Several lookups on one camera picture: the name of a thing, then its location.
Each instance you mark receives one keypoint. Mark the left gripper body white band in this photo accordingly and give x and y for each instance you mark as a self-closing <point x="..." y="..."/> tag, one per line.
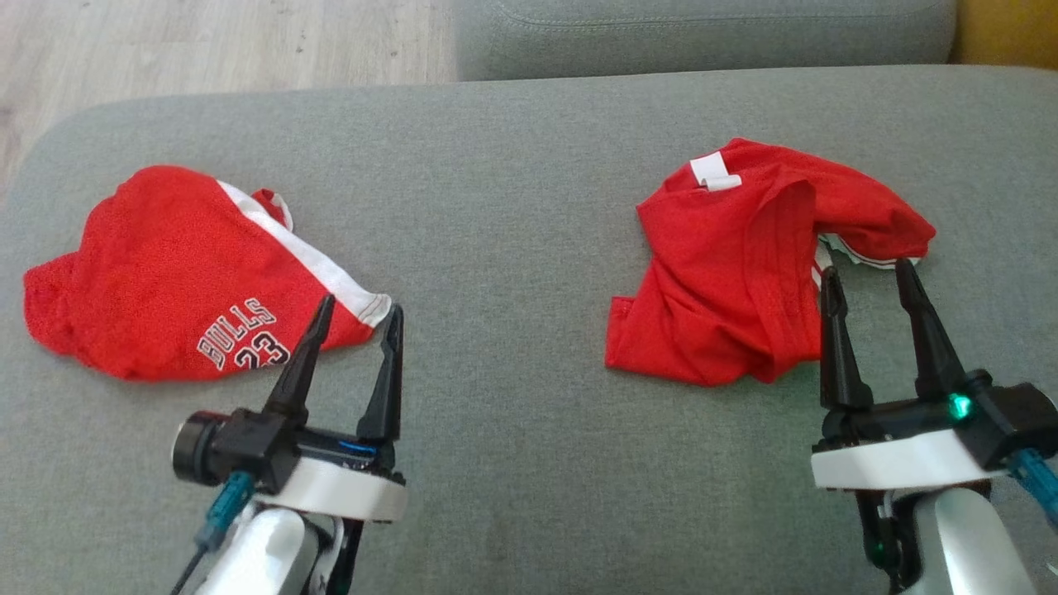
<point x="347" y="489"/>

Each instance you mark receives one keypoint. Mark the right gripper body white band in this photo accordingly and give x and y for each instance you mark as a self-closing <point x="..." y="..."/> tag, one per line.
<point x="893" y="463"/>

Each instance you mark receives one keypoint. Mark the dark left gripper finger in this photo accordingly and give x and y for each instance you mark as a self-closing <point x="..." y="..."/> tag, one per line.
<point x="299" y="364"/>
<point x="387" y="388"/>

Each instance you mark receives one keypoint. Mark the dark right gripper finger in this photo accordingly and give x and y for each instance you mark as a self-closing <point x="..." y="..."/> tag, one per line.
<point x="839" y="355"/>
<point x="930" y="339"/>

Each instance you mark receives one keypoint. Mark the red Bulls jersey shirt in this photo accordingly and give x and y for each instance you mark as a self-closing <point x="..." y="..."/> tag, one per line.
<point x="727" y="264"/>

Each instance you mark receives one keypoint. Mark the red Bulls 23 shorts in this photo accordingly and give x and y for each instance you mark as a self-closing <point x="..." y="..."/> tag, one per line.
<point x="165" y="273"/>

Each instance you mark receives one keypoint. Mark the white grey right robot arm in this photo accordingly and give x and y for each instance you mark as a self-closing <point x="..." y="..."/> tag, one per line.
<point x="967" y="545"/>

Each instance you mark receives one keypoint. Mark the grey sofa seat cushion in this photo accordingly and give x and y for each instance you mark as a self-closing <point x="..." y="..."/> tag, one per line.
<point x="512" y="248"/>

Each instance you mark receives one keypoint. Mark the yellow panel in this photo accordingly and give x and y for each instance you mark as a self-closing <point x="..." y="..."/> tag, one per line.
<point x="1008" y="29"/>

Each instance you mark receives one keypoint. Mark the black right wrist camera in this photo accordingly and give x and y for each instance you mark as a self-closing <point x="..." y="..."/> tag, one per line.
<point x="1012" y="421"/>

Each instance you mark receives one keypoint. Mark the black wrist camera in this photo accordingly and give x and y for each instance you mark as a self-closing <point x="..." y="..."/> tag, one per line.
<point x="202" y="450"/>
<point x="1012" y="421"/>

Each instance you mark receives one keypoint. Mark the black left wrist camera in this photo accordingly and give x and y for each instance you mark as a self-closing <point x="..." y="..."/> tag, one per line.
<point x="202" y="450"/>

